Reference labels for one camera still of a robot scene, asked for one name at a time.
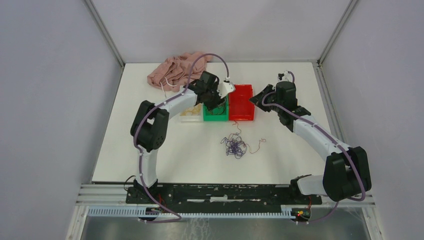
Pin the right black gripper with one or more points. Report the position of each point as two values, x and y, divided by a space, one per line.
256 99

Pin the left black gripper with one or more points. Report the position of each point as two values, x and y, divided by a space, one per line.
217 101

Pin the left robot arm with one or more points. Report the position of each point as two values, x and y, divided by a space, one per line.
150 126

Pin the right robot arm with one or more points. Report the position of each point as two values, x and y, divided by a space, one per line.
346 172

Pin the red plastic bin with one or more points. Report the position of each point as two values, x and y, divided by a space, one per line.
240 107

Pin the green plastic bin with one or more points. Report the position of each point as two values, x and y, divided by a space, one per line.
218 114

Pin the clear plastic bin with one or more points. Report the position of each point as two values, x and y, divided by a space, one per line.
192 114

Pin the pink crumpled garment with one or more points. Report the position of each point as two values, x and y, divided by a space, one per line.
176 71

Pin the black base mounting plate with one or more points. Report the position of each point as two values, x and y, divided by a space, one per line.
190 198

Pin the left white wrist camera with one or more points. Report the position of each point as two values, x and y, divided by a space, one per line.
225 88

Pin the white slotted cable duct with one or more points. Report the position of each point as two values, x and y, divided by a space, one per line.
145 212

